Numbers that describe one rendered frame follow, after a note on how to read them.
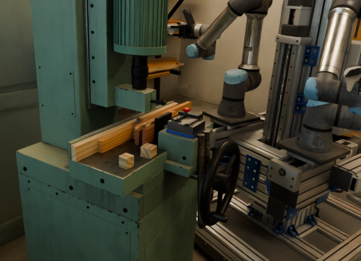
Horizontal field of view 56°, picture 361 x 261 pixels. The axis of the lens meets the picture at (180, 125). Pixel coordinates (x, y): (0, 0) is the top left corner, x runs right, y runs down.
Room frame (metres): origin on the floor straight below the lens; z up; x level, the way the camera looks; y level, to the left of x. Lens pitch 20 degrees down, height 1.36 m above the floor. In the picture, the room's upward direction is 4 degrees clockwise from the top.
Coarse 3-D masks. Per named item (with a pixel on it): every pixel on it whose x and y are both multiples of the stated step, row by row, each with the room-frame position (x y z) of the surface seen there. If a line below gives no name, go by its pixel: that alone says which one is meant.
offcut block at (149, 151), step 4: (144, 144) 0.99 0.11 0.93; (148, 144) 0.99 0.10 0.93; (152, 144) 0.99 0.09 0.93; (144, 148) 0.97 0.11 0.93; (148, 148) 0.96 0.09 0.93; (152, 148) 0.97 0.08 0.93; (156, 148) 0.99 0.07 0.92; (144, 152) 0.97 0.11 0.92; (148, 152) 0.96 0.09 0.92; (152, 152) 0.97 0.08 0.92; (156, 152) 0.99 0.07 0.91; (144, 156) 0.97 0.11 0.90; (148, 156) 0.96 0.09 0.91; (152, 156) 0.97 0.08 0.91
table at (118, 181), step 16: (128, 144) 1.06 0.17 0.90; (80, 160) 0.92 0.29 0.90; (96, 160) 0.93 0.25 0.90; (112, 160) 0.93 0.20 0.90; (144, 160) 0.95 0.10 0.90; (160, 160) 0.99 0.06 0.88; (80, 176) 0.90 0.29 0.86; (96, 176) 0.87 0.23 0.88; (112, 176) 0.84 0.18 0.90; (128, 176) 0.84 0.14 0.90; (144, 176) 0.91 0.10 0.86; (112, 192) 0.84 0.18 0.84; (128, 192) 0.85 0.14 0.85
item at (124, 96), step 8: (120, 88) 1.16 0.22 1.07; (128, 88) 1.16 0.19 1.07; (120, 96) 1.16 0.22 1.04; (128, 96) 1.14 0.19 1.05; (136, 96) 1.12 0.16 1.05; (144, 96) 1.11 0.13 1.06; (152, 96) 1.14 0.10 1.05; (120, 104) 1.16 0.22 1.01; (128, 104) 1.14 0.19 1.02; (136, 104) 1.12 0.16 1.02; (144, 104) 1.11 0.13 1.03; (152, 104) 1.15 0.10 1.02; (144, 112) 1.11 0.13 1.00
